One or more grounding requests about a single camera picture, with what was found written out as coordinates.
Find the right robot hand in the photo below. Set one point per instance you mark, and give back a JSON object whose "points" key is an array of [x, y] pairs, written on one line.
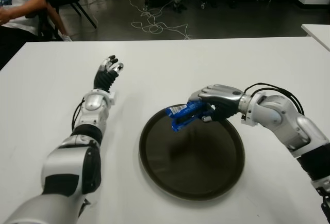
{"points": [[221, 97]]}

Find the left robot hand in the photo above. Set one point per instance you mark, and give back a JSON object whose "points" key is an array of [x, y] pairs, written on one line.
{"points": [[104, 79]]}

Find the blue Oreo cookie package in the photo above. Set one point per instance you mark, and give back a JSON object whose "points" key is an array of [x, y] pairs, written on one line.
{"points": [[180, 113]]}

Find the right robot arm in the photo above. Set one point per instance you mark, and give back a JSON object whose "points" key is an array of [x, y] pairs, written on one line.
{"points": [[281, 115]]}

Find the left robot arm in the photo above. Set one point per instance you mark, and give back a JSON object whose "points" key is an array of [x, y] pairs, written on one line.
{"points": [[92, 105]]}

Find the round dark brown tray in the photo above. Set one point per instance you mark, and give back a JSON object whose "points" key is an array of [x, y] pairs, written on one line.
{"points": [[196, 167]]}

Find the seated person in white shirt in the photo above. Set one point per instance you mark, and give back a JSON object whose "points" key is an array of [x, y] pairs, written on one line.
{"points": [[15, 15]]}

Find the white side table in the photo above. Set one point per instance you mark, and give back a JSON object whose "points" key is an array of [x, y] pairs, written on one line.
{"points": [[319, 34]]}

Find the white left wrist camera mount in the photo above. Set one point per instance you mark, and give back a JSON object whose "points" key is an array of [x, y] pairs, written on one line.
{"points": [[113, 97]]}

